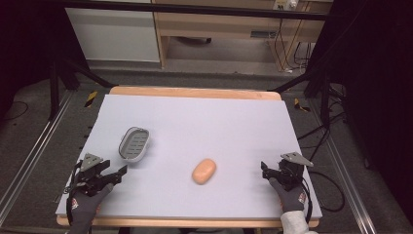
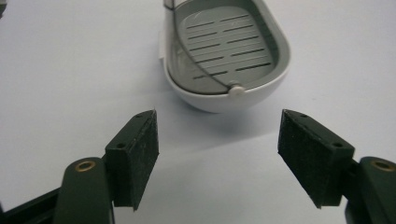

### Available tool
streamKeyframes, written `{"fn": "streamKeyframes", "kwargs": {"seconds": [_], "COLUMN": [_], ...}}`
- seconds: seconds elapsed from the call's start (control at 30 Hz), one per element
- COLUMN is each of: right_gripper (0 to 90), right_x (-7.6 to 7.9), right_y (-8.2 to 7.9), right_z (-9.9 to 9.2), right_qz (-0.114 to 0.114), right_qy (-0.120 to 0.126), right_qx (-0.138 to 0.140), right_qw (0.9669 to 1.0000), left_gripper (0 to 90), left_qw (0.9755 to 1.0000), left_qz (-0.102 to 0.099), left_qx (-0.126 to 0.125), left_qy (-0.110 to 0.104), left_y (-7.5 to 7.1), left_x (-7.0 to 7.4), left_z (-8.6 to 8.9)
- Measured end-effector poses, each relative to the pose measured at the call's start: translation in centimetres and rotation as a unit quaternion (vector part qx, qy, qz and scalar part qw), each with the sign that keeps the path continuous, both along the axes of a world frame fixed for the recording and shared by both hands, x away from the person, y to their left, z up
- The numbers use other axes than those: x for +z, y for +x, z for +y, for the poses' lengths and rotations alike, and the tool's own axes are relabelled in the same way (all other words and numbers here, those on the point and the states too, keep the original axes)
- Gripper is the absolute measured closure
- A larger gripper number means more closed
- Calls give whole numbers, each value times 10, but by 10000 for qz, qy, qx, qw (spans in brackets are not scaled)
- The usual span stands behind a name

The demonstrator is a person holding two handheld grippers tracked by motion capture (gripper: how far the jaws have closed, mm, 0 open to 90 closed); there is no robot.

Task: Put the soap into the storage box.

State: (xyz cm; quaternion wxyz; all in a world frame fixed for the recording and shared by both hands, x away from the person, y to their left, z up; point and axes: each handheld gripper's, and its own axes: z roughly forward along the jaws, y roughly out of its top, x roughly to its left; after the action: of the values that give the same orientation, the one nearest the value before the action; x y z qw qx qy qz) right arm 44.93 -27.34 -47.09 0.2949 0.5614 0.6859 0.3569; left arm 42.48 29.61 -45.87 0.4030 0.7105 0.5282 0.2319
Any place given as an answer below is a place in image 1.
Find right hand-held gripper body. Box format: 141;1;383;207
275;151;316;192

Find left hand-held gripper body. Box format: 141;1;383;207
75;152;115;198

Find grey soap dish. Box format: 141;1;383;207
118;126;151;163

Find orange soap bar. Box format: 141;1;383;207
191;158;217;185

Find person's right hand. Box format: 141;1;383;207
268;176;307;215

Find yellow black floor tape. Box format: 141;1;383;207
84;90;98;108
293;97;312;113

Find pale lavender table mat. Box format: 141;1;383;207
55;94;323;219

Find black metal stand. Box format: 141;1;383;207
48;58;119;122
267;62;333;129

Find wooden table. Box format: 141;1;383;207
56;85;320;229

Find dark curtain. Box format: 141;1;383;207
0;0;90;113
306;0;413;225

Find white cabinet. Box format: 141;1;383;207
64;0;162;63

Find wooden desk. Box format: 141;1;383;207
151;0;334;71

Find white power strip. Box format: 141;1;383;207
273;0;299;11

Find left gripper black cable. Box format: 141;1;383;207
65;160;84;226

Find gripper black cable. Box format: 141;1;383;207
65;160;84;226
299;170;346;225

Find black floor cables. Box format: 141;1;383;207
296;83;348;164

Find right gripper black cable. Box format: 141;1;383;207
299;170;346;225

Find metal floor rail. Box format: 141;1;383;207
0;90;76;226
309;99;378;234

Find thin black floor cable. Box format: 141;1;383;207
0;100;30;124

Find hanging desk cables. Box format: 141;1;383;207
273;18;314;73

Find black horizontal frame bar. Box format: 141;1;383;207
42;0;329;21

